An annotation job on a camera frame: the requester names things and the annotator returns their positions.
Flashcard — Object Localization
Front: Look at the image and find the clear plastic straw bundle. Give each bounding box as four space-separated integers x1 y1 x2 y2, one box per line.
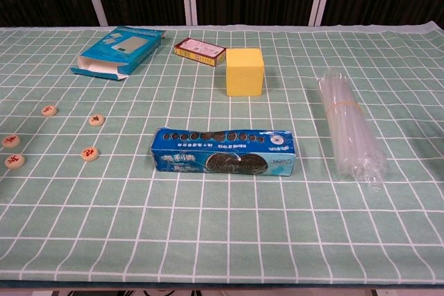
317 67 388 193

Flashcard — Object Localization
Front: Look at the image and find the green checked tablecloth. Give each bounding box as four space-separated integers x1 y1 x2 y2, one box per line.
0 20 444 285

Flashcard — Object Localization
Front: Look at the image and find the small red cardboard box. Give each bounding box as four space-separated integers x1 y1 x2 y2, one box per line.
173 37 227 67

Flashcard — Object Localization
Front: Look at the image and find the blue Oreo cookie box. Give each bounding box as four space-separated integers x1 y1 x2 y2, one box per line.
150 127 298 177

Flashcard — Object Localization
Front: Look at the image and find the yellow rubber band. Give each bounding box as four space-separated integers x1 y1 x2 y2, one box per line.
325 101 364 115

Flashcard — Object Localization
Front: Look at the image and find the yellow foam cube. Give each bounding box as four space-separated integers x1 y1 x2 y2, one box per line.
225 47 266 98

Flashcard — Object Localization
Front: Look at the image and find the blue kitchen scale carton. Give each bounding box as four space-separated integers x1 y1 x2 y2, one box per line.
70 26 167 81

